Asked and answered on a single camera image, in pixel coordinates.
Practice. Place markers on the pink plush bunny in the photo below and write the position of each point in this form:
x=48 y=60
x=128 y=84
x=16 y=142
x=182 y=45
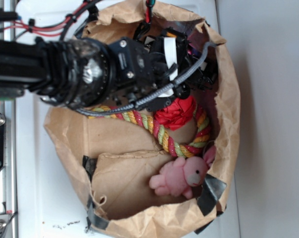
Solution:
x=178 y=177

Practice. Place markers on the aluminium frame rail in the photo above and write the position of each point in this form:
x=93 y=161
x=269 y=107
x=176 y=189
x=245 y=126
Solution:
x=8 y=188

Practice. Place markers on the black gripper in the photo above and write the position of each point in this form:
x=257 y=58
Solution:
x=150 y=75

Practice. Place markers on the brown paper bag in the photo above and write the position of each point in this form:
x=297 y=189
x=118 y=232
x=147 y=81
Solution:
x=110 y=161

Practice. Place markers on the multicolour twisted rope toy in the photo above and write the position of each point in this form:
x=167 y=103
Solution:
x=160 y=133

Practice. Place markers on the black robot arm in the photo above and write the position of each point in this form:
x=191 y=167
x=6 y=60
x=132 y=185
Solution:
x=83 y=72

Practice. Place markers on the red crumpled paper ball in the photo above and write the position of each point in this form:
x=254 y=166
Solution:
x=176 y=115

